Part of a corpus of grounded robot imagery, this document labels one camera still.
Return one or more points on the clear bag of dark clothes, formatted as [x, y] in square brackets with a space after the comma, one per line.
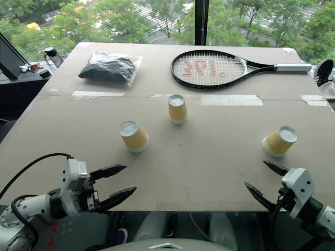
[110, 69]

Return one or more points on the black and white sneaker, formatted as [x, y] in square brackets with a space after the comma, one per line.
[323, 72]

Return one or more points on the black slanted monitor panel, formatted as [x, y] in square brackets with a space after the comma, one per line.
[13, 58]

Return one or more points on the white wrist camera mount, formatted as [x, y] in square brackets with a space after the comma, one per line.
[72, 180]
[298, 189]

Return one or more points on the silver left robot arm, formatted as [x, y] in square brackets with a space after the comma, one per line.
[24, 209]

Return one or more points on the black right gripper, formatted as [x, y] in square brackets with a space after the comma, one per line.
[285, 200]

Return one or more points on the black window frame post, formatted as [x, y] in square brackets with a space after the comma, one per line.
[201, 22]

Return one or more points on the red and white small items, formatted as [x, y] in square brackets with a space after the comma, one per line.
[31, 67]

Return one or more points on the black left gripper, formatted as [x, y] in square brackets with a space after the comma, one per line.
[87, 194]

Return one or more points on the black and white tennis racket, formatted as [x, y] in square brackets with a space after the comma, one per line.
[209, 69]

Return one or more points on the yellow paper cup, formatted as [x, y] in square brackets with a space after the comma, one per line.
[280, 141]
[177, 108]
[134, 139]

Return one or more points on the small black round device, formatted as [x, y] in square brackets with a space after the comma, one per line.
[44, 73]

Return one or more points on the black side desk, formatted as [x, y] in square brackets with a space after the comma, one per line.
[23, 86]

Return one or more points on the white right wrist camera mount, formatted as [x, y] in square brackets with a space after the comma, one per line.
[298, 189]

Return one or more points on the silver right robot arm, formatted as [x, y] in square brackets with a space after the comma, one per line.
[320, 215]

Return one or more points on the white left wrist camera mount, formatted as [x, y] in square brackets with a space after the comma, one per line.
[72, 180]

